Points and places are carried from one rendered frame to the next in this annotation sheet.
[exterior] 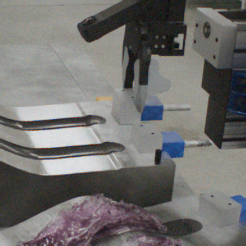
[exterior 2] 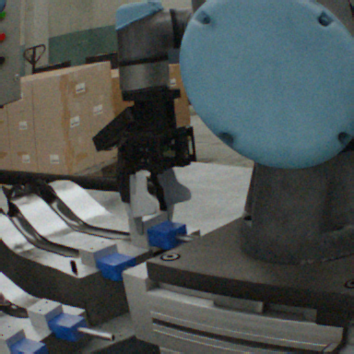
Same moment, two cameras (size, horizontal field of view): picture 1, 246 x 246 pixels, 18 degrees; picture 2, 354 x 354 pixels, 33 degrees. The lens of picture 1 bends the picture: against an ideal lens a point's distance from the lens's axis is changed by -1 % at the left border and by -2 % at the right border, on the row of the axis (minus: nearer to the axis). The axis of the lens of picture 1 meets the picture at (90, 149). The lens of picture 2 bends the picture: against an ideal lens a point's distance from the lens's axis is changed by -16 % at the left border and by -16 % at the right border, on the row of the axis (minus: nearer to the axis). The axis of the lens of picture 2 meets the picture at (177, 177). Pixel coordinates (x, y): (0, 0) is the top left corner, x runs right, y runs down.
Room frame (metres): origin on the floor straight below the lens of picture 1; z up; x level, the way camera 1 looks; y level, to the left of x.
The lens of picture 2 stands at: (0.79, -0.96, 1.24)
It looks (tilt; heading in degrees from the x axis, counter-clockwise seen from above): 14 degrees down; 61
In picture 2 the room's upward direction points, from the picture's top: 6 degrees counter-clockwise
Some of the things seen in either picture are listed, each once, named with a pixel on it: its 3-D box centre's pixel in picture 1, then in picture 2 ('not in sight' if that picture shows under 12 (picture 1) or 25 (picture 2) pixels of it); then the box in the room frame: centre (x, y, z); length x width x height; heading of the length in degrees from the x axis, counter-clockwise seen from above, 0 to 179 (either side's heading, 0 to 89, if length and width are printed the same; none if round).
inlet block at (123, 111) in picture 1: (153, 107); (172, 235); (1.25, -0.10, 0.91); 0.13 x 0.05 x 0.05; 106
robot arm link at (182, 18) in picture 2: not in sight; (207, 26); (1.33, -0.14, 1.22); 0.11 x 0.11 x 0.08; 65
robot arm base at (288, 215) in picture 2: not in sight; (319, 179); (1.16, -0.55, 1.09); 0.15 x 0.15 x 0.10
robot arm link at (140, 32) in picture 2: not in sight; (142, 30); (1.25, -0.08, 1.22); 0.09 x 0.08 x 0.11; 155
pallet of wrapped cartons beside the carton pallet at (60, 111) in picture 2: not in sight; (42, 125); (2.47, 4.27, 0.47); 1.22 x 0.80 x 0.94; 115
